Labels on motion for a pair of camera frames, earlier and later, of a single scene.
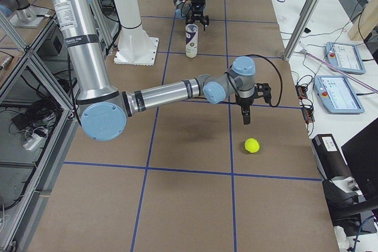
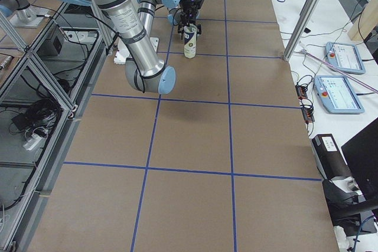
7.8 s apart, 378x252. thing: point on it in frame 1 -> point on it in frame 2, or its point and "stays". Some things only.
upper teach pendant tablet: (344, 57) stays
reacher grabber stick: (341, 70) stays
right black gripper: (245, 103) -> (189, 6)
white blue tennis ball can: (191, 32) stays
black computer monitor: (361, 154) stays
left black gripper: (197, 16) -> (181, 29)
